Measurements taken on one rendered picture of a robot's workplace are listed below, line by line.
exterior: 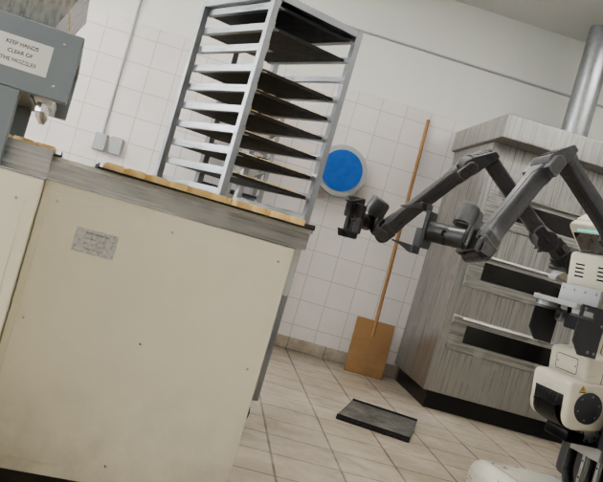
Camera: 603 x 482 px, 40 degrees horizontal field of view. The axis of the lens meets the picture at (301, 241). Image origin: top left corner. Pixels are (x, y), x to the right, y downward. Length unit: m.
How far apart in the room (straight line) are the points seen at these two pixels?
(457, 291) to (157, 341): 3.61
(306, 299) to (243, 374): 4.17
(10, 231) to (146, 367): 0.54
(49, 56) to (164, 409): 0.97
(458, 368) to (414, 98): 2.20
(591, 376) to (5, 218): 1.84
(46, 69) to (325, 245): 4.64
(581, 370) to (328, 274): 3.86
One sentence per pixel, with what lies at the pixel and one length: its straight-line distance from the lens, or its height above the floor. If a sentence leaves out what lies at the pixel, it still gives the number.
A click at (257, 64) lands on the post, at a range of 3.45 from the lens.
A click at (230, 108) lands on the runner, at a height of 1.32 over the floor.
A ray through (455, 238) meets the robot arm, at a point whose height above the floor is 0.98.
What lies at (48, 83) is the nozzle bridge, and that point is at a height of 1.05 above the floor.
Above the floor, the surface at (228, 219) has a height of 0.87.
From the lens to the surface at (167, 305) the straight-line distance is 2.25.
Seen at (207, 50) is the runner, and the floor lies 1.58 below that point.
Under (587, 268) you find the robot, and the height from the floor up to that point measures 1.04.
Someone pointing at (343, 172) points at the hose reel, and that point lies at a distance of 6.33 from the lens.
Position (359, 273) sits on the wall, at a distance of 6.50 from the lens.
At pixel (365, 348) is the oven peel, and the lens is 6.29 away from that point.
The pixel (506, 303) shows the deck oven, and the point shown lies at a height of 0.82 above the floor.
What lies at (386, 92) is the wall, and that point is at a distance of 6.60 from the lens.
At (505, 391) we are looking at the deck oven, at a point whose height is 0.25.
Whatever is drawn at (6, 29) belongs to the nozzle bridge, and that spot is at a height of 1.14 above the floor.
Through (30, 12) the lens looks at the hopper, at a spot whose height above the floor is 1.21.
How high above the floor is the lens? 0.87
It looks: level
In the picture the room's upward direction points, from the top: 16 degrees clockwise
